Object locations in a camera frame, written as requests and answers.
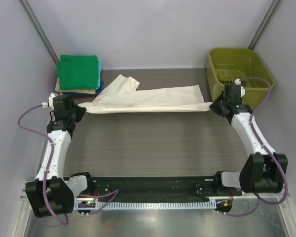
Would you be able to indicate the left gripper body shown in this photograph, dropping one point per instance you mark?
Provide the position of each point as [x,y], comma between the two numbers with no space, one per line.
[70,112]

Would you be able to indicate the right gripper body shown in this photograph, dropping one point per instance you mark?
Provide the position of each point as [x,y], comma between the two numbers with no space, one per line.
[225,101]

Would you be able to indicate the white t shirt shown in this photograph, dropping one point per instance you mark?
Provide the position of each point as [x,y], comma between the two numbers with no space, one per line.
[122,96]

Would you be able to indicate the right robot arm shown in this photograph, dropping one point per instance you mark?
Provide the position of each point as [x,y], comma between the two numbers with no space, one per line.
[265,169]

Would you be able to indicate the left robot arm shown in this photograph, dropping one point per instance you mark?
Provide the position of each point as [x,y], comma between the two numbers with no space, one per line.
[48,193]

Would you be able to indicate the olive green plastic bin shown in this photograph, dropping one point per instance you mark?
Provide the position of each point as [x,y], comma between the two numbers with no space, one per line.
[225,65]

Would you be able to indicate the green folded t shirt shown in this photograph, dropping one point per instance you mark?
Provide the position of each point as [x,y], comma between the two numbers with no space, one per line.
[78,72]

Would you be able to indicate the light blue folded t shirt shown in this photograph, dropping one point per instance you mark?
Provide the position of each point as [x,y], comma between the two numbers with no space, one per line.
[100,64]

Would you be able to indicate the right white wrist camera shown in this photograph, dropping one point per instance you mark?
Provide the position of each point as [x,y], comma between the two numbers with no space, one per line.
[242,91]

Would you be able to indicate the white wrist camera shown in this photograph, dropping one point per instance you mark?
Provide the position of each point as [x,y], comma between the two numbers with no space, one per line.
[242,91]
[50,101]

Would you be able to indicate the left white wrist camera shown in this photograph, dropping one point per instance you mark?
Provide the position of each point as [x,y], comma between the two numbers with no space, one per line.
[50,101]

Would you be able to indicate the aluminium frame rail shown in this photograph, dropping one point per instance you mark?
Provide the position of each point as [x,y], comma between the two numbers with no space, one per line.
[105,197]

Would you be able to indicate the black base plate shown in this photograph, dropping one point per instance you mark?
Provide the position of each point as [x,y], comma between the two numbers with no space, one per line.
[163,189]

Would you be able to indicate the slotted cable duct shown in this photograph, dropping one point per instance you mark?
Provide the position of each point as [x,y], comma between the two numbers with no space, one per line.
[91,205]

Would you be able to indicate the right corner aluminium post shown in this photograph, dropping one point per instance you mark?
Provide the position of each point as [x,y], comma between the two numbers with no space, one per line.
[264,23]

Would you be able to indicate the corner aluminium post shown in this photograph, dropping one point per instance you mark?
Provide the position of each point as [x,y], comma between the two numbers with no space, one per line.
[264,23]
[38,28]

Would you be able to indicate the left corner aluminium post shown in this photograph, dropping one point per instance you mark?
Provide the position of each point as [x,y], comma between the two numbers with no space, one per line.
[38,28]

